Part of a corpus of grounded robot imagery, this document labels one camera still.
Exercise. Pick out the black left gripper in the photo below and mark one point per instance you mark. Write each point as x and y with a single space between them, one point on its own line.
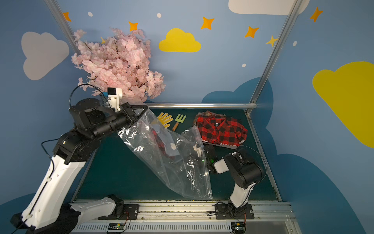
128 112

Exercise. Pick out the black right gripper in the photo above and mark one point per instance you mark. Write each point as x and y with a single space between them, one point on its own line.
209 151

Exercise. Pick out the red black checkered cloth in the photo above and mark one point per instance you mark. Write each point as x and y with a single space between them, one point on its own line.
225 131

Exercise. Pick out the clear plastic vacuum bag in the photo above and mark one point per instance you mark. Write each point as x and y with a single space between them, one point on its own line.
183 172

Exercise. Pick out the red plaid shirt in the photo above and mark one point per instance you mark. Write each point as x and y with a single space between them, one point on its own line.
207 114

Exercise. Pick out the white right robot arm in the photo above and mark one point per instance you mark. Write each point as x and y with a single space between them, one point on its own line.
244 169

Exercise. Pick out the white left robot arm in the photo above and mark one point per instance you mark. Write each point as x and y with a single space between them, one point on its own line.
48 213

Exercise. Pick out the yellow work glove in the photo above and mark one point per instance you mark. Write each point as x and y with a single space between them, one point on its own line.
165 119

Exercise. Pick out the green garden hand fork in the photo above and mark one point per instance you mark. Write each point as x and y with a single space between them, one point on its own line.
179 119

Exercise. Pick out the pink artificial blossom tree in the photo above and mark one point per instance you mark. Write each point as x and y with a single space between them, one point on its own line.
121 61

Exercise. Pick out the right green circuit board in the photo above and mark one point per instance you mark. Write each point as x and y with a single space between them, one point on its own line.
238 228

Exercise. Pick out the green circuit board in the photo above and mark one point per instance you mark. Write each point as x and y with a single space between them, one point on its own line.
238 228
116 226

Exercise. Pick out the left green circuit board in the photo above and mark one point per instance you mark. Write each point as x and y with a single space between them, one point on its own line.
116 226

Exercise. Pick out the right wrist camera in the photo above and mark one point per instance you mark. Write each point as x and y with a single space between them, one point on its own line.
198 150

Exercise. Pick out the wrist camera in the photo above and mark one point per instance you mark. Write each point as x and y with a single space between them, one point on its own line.
198 150
114 97

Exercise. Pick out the aluminium frame back bar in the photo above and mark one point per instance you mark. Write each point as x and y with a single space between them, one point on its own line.
202 105

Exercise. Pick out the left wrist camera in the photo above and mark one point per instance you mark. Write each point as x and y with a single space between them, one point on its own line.
114 97

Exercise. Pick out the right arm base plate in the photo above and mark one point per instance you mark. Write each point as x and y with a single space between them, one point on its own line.
229 211

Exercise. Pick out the aluminium mounting rail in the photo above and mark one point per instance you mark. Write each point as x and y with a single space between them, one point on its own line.
197 217

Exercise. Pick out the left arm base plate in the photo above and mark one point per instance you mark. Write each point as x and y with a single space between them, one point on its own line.
125 211

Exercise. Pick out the left aluminium frame post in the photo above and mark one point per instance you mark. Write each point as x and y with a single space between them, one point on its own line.
62 22

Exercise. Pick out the aluminium frame post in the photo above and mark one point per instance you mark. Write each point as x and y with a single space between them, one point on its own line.
285 31
62 22

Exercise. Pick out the right aluminium frame post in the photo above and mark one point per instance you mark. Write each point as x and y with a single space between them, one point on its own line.
285 31

